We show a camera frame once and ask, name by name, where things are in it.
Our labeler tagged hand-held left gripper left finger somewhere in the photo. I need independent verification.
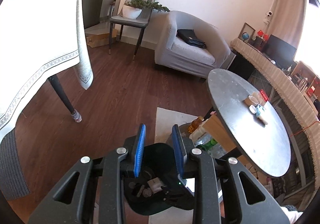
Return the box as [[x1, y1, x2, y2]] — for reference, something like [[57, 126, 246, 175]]
[[27, 123, 147, 224]]

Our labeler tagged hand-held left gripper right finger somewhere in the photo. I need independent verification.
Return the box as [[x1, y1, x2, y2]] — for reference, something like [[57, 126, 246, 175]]
[[171, 124, 283, 224]]

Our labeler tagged black trash bin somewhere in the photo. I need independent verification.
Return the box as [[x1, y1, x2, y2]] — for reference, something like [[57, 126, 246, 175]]
[[122, 142, 198, 216]]

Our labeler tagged small white box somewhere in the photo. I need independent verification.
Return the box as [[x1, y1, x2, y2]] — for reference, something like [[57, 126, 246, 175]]
[[147, 178, 164, 192]]

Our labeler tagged white plastic jug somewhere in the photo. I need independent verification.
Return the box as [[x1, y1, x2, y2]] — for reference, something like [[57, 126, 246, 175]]
[[189, 126, 213, 141]]

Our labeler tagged amber oil bottle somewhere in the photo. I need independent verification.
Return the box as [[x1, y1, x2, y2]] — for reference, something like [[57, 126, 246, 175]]
[[188, 116, 204, 134]]

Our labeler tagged clear bottle green label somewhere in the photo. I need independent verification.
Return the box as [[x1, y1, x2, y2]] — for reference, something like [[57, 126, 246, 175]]
[[195, 136, 225, 157]]

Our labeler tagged white floor rug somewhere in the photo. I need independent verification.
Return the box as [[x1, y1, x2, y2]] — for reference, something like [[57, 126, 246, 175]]
[[148, 107, 222, 224]]

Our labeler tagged cardboard box with bottles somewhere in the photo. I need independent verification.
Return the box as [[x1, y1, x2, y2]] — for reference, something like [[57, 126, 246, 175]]
[[202, 111, 250, 164]]

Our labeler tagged round grey stone table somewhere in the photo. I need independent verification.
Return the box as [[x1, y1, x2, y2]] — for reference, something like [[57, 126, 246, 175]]
[[204, 69, 292, 178]]

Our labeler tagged beige tape roll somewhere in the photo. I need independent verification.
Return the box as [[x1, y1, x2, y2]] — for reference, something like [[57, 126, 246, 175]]
[[244, 95, 258, 106]]

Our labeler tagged black table leg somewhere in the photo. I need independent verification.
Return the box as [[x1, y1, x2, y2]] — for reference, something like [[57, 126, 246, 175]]
[[47, 74, 83, 122]]

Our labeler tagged grey armchair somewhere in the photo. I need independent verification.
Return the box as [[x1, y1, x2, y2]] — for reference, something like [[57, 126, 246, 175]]
[[154, 10, 232, 79]]

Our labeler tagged black bag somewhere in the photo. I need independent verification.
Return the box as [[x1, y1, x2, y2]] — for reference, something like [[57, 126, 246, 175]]
[[176, 29, 207, 49]]

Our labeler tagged grey knitted cloth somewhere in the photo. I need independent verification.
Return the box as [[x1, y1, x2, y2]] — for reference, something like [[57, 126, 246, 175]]
[[0, 128, 30, 199]]

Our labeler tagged dark wooden box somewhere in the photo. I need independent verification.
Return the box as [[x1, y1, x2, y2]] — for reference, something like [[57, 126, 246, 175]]
[[255, 36, 267, 51]]

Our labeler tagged potted green plant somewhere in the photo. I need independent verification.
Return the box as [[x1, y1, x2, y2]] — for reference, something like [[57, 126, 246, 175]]
[[121, 0, 170, 19]]

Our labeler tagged black monitor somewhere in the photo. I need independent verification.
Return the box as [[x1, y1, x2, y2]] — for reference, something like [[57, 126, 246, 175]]
[[264, 34, 297, 68]]

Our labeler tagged wooden shelf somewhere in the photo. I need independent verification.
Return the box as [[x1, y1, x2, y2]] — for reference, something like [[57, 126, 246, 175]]
[[291, 61, 320, 104]]

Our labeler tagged white tablecloth dining table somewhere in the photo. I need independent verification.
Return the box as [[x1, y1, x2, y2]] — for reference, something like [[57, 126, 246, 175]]
[[0, 0, 94, 144]]

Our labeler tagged beige curtain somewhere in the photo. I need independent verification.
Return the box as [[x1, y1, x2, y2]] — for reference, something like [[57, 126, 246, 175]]
[[271, 0, 307, 49]]

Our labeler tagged wooden picture frame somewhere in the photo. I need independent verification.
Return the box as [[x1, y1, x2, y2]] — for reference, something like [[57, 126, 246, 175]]
[[241, 23, 256, 44]]

